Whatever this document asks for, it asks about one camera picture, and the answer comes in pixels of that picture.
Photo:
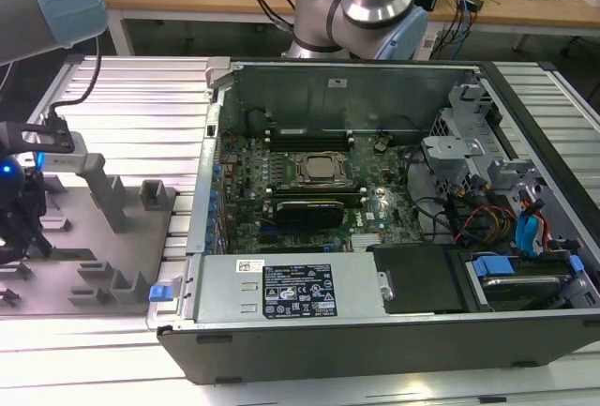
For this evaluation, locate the silver finned heat sink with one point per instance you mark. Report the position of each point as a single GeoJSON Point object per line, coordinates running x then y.
{"type": "Point", "coordinates": [365, 242]}

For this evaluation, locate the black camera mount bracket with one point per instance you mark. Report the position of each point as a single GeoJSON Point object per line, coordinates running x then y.
{"type": "Point", "coordinates": [11, 134]}

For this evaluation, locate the black and grey PC case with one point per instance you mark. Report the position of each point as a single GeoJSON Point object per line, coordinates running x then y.
{"type": "Point", "coordinates": [375, 354]}

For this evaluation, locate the grey parts rack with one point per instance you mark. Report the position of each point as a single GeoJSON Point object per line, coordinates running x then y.
{"type": "Point", "coordinates": [94, 260]}

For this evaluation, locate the hard disk in blue carrier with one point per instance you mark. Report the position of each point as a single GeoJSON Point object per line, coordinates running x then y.
{"type": "Point", "coordinates": [492, 267]}

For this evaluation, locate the black power adapter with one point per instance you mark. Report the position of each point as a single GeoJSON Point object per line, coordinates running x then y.
{"type": "Point", "coordinates": [473, 3]}

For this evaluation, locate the green motherboard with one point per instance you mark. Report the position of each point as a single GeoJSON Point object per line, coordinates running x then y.
{"type": "Point", "coordinates": [394, 176]}

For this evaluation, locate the black Nvidia graphics card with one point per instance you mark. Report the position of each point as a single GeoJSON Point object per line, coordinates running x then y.
{"type": "Point", "coordinates": [309, 214]}

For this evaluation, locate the wooden desk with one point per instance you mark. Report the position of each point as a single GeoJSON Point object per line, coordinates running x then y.
{"type": "Point", "coordinates": [197, 0]}

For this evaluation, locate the black plastic cover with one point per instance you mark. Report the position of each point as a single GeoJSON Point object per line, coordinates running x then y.
{"type": "Point", "coordinates": [422, 279]}

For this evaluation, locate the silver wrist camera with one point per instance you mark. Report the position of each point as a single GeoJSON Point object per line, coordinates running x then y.
{"type": "Point", "coordinates": [65, 160]}

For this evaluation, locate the blue plastic latch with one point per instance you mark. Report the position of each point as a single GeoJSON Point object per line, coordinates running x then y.
{"type": "Point", "coordinates": [159, 294]}

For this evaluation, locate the RAM slot with white latches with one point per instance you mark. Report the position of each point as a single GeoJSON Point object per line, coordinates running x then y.
{"type": "Point", "coordinates": [323, 132]}
{"type": "Point", "coordinates": [323, 142]}

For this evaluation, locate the silver CPU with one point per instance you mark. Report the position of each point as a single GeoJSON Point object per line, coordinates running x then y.
{"type": "Point", "coordinates": [318, 168]}

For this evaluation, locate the silver coin battery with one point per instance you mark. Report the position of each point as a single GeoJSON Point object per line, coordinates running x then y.
{"type": "Point", "coordinates": [380, 145]}

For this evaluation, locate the CPU socket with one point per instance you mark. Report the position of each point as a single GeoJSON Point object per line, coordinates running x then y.
{"type": "Point", "coordinates": [295, 182]}

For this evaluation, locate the grey power supply unit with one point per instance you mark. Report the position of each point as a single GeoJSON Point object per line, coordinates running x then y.
{"type": "Point", "coordinates": [225, 293]}

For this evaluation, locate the grey metal drive cage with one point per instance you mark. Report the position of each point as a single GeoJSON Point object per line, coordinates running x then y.
{"type": "Point", "coordinates": [450, 150]}

